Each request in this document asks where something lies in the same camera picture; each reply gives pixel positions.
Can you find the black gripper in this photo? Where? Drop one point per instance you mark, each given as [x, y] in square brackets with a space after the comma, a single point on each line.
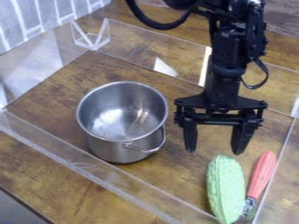
[220, 106]

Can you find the green bumpy toy vegetable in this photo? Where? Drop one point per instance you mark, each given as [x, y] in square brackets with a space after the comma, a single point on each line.
[226, 188]

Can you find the silver metal pot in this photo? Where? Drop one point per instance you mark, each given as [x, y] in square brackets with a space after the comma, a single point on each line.
[122, 116]

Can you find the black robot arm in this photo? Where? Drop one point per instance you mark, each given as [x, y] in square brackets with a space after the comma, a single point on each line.
[238, 43]

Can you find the red handled metal spoon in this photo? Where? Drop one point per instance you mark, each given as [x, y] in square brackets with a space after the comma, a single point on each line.
[260, 178]

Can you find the clear acrylic triangle bracket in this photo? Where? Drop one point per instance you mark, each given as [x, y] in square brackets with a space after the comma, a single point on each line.
[88, 39]

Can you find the clear acrylic enclosure wall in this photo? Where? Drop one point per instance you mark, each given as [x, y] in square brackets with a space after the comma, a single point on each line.
[48, 166]

